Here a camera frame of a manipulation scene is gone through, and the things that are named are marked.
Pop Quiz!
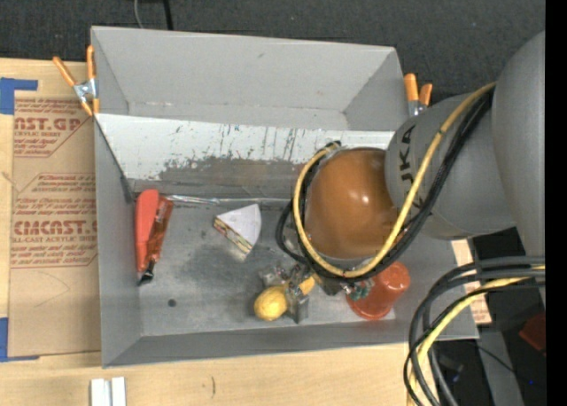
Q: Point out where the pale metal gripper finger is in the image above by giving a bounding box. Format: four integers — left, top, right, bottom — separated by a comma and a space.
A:
286, 286, 311, 325
259, 264, 288, 288

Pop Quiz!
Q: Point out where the yellow lemon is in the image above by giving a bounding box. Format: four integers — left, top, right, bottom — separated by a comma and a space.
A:
252, 285, 291, 323

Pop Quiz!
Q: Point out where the white wedge sandwich toy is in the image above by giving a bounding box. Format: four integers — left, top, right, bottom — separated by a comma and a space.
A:
213, 203, 263, 262

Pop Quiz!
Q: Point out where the grey metal bin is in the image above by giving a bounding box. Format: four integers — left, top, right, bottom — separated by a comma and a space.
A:
89, 26, 480, 369

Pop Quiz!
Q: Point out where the orange-red plastic cup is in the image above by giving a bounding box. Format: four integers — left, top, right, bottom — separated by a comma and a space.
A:
346, 261, 412, 321

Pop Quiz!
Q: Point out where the red tool in clear packet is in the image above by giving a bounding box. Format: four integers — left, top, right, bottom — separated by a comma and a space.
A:
134, 188, 175, 286

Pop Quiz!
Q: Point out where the brown cardboard board red print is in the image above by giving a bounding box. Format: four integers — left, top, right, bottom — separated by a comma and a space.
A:
0, 57, 493, 360

